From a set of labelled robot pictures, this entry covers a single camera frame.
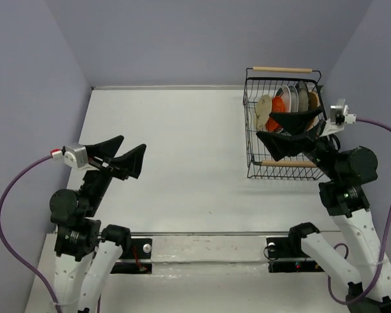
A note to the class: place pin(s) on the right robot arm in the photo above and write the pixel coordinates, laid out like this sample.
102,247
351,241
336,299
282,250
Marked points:
368,277

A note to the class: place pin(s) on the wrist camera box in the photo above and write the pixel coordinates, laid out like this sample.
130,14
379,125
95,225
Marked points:
75,156
339,117

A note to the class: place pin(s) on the black wire dish rack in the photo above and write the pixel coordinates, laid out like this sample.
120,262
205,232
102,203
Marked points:
256,86

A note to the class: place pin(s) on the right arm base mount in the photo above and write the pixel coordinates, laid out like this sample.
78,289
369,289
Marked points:
282,259

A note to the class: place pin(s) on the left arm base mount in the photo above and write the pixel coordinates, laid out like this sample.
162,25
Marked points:
137,260

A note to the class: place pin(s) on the small cream floral plate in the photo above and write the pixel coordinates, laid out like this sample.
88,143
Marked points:
262,110

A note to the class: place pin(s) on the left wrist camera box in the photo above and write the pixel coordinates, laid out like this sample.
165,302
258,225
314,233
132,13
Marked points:
75,156

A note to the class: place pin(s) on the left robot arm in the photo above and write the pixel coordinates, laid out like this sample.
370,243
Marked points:
85,253

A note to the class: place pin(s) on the teal rim Hao Wei plate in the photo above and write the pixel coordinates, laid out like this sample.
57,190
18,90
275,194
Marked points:
294,99

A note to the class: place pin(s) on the orange plate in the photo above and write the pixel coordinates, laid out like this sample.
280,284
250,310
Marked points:
278,106

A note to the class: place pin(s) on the woven bamboo round plate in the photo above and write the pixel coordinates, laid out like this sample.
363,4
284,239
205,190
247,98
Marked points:
314,103

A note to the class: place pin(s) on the white plate teal red rim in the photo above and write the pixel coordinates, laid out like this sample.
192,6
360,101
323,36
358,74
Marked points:
284,93

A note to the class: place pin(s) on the black rimmed beige plate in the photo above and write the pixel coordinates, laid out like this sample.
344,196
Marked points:
303,96

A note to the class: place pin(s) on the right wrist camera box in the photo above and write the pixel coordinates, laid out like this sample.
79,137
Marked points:
339,117

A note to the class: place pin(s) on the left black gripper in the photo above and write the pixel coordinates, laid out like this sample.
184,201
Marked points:
131,162

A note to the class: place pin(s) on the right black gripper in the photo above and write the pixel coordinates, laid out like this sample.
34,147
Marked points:
295,123

